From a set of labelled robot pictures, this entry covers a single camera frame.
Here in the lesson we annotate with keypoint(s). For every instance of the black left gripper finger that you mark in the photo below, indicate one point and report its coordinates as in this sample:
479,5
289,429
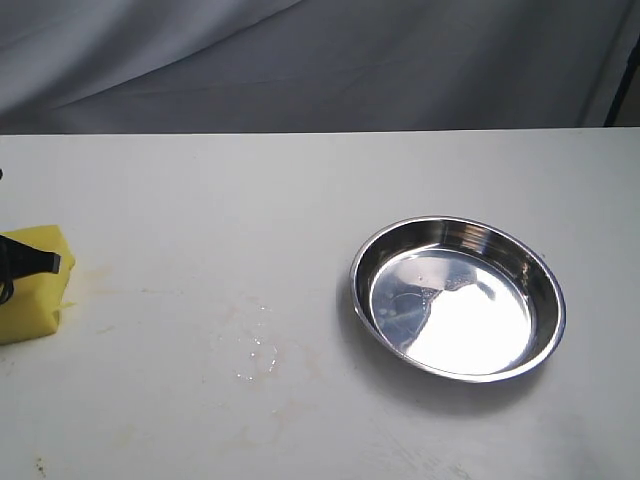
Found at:
19,260

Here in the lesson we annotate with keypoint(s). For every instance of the yellow sponge block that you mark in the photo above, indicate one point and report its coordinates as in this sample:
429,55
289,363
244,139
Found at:
30,306

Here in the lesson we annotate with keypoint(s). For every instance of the grey backdrop cloth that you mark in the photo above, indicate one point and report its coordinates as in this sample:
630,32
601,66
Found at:
93,67

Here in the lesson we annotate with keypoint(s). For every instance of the round steel pan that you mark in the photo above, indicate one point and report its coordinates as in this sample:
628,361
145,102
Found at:
457,298

